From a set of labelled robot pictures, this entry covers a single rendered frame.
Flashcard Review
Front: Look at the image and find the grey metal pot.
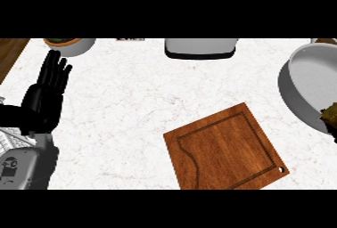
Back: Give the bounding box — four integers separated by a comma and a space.
277, 42, 337, 136

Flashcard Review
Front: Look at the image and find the brown wooden panel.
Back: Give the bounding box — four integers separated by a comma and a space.
0, 37, 31, 86

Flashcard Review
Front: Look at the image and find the white bowl with orange rim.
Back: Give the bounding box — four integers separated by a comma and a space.
42, 37, 98, 58

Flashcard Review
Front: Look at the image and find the small dark patterned object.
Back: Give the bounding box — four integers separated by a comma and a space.
114, 37, 147, 42

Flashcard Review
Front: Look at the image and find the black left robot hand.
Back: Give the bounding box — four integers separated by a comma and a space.
0, 49, 74, 136

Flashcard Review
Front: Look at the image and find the brown wooden cutting board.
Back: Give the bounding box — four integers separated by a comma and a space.
163, 102, 291, 191

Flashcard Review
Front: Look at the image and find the brown object with grey rim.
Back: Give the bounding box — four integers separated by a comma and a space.
309, 37, 337, 45

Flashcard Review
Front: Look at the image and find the white appliance with black base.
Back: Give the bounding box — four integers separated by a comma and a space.
163, 37, 240, 61

